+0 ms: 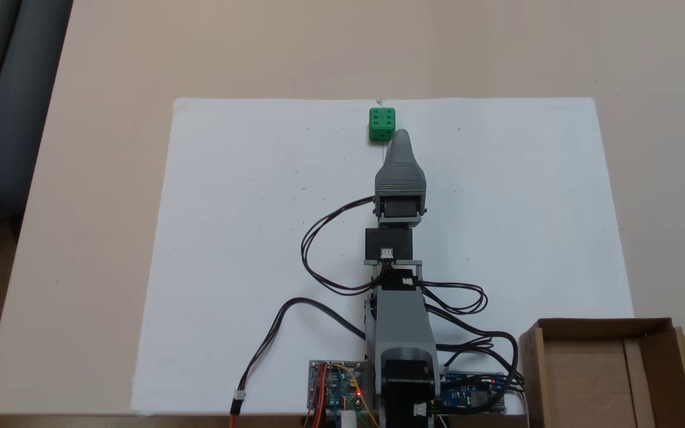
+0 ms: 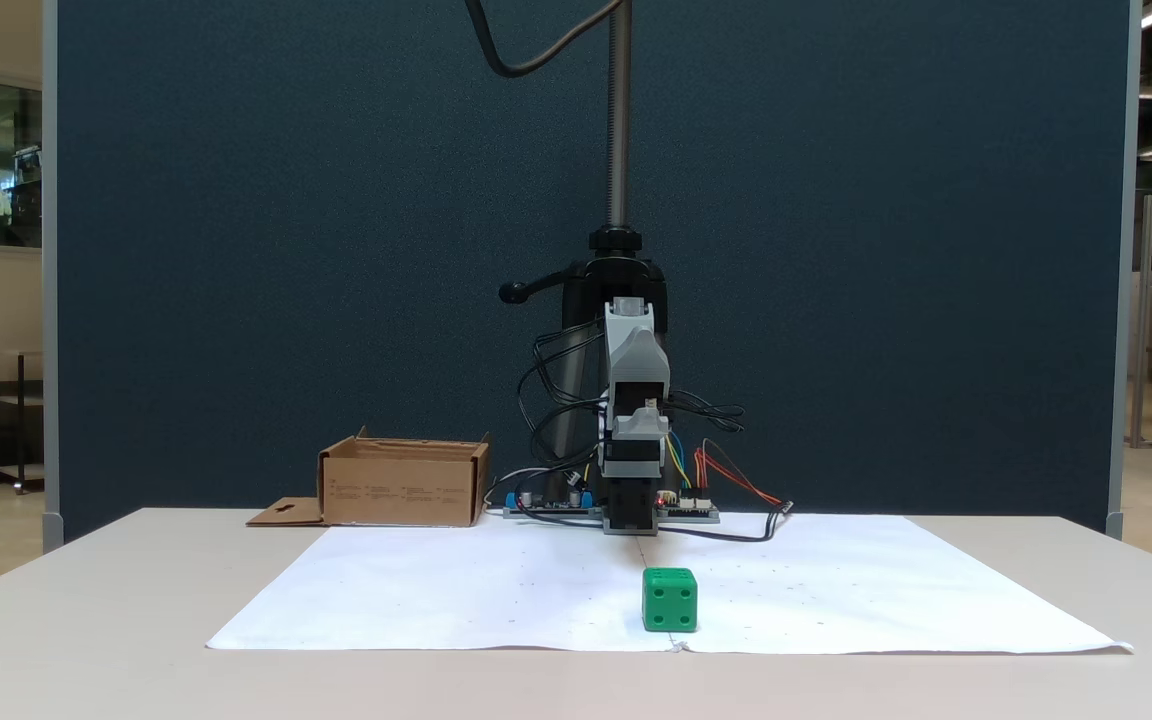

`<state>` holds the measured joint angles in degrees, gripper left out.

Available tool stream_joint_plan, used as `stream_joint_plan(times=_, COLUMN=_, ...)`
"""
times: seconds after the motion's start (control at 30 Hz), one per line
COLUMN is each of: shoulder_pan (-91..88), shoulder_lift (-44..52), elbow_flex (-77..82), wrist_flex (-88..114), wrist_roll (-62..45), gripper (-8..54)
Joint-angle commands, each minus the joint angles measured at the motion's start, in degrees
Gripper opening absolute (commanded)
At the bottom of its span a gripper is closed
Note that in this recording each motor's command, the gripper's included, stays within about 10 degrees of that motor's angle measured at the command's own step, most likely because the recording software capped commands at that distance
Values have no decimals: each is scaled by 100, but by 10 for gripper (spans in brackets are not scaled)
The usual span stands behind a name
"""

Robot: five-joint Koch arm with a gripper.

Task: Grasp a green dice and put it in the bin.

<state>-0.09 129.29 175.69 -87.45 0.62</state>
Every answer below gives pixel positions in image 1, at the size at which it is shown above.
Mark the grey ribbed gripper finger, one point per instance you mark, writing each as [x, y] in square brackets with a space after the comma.
[401, 172]

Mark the green die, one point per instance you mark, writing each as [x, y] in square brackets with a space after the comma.
[382, 122]

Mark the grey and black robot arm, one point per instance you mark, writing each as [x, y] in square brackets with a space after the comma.
[402, 321]

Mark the white paper sheet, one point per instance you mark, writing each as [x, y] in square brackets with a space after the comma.
[259, 238]

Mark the grey-framed circuit board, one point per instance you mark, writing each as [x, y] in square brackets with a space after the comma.
[333, 386]

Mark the blue circuit board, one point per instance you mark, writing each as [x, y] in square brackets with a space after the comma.
[473, 398]

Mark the white plug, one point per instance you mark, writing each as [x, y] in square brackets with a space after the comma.
[349, 419]

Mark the brown cardboard box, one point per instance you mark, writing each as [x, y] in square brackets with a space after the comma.
[568, 386]

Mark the grey upholstered chair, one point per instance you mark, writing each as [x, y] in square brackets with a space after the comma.
[21, 89]

